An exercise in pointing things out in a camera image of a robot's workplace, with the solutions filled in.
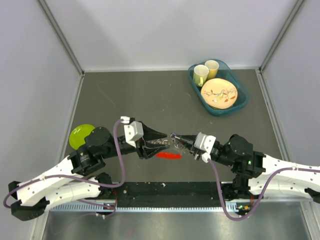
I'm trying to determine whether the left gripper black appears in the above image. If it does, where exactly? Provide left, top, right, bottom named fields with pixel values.
left=101, top=121, right=171, bottom=160

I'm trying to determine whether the metal keyring cluster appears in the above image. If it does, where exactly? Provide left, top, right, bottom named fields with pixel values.
left=149, top=139, right=184, bottom=149

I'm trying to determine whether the red handled metal key holder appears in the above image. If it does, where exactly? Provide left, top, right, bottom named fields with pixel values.
left=155, top=152, right=182, bottom=160

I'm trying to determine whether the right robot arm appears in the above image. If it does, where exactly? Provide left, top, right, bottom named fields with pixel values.
left=170, top=132, right=320, bottom=203

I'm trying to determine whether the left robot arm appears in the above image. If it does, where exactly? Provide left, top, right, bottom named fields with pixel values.
left=3, top=117, right=170, bottom=221

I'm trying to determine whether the cream painted plate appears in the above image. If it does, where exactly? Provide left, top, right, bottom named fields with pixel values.
left=200, top=78, right=238, bottom=110

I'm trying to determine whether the pale green mug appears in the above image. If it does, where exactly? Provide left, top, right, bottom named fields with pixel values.
left=193, top=64, right=209, bottom=87

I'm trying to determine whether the green plastic plate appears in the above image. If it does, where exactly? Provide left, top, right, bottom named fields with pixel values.
left=68, top=124, right=95, bottom=150

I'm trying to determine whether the teal plastic tray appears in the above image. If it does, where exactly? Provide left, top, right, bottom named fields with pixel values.
left=187, top=59, right=250, bottom=117

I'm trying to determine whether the yellow mug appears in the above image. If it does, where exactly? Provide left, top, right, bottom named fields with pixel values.
left=204, top=60, right=220, bottom=80

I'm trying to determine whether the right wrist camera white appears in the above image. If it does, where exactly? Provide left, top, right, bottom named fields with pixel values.
left=193, top=132, right=216, bottom=163

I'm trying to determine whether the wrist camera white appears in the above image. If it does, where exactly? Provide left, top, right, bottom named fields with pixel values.
left=120, top=116, right=144, bottom=148
left=193, top=132, right=216, bottom=163

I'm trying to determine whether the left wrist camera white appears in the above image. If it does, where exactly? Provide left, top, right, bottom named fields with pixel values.
left=120, top=116, right=144, bottom=148

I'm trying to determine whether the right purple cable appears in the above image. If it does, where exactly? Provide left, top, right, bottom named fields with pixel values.
left=207, top=158, right=320, bottom=222

